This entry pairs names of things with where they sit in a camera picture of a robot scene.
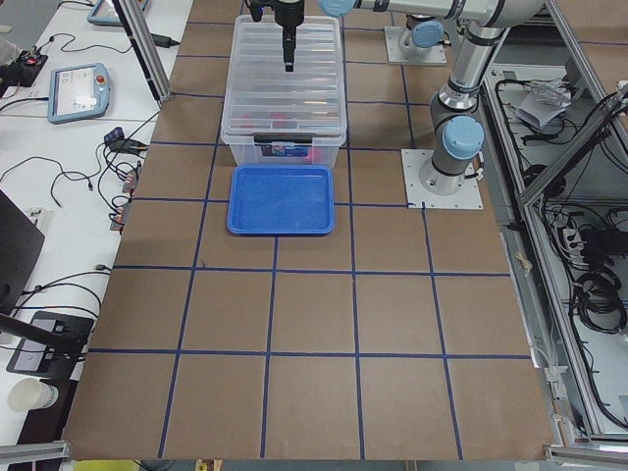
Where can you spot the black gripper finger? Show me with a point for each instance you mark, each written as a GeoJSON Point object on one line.
{"type": "Point", "coordinates": [289, 59]}

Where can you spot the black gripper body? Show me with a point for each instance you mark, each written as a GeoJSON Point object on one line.
{"type": "Point", "coordinates": [288, 12]}

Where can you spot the clear plastic box lid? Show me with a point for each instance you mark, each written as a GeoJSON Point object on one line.
{"type": "Point", "coordinates": [287, 73]}

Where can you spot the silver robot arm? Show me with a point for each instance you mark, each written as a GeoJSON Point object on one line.
{"type": "Point", "coordinates": [459, 137]}

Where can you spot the clear plastic storage box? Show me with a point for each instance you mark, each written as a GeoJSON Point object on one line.
{"type": "Point", "coordinates": [284, 147]}

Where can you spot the black power adapter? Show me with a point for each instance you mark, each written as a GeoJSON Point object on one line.
{"type": "Point", "coordinates": [164, 41]}

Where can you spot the blue plastic tray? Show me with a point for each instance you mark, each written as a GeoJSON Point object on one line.
{"type": "Point", "coordinates": [282, 200]}

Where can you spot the teach pendant near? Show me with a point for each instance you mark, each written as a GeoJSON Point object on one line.
{"type": "Point", "coordinates": [78, 93]}

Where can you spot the white paper cup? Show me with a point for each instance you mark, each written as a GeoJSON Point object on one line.
{"type": "Point", "coordinates": [31, 394]}

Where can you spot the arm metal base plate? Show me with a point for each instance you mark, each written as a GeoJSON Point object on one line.
{"type": "Point", "coordinates": [426, 188]}
{"type": "Point", "coordinates": [402, 50]}

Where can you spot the black box latch handle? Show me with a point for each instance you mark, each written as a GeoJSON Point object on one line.
{"type": "Point", "coordinates": [270, 138]}

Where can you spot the aluminium frame post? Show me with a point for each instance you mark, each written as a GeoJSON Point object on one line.
{"type": "Point", "coordinates": [139, 36]}

